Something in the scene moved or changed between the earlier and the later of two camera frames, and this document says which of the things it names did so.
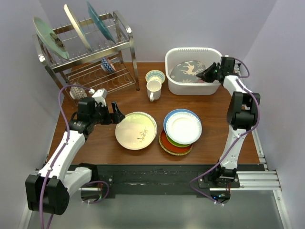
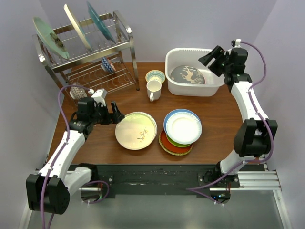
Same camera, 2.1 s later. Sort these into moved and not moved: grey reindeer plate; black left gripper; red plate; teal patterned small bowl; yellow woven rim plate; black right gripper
Moved: grey reindeer plate; black right gripper
Not moved: red plate; yellow woven rim plate; teal patterned small bowl; black left gripper
